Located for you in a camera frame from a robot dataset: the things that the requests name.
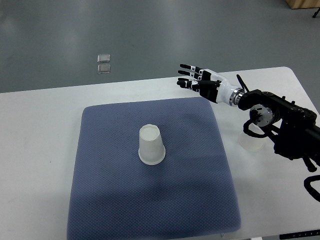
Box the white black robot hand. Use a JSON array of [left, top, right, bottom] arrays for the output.
[[177, 64, 245, 107]]

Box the white paper cup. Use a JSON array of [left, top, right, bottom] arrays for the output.
[[238, 124, 265, 152], [138, 124, 166, 166]]

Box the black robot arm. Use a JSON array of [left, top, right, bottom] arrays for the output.
[[236, 75, 320, 172]]

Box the white paper cup on mat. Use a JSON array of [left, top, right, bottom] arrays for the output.
[[138, 124, 166, 166]]

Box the upper floor socket plate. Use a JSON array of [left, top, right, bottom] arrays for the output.
[[97, 54, 111, 63]]

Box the wooden furniture corner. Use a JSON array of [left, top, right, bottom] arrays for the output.
[[285, 0, 320, 10]]

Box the black tripod leg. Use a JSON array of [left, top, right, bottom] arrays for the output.
[[312, 8, 320, 18]]

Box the blue fabric mat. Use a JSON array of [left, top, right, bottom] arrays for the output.
[[67, 97, 241, 240]]

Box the black table control panel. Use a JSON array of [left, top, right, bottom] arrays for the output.
[[279, 229, 320, 240]]

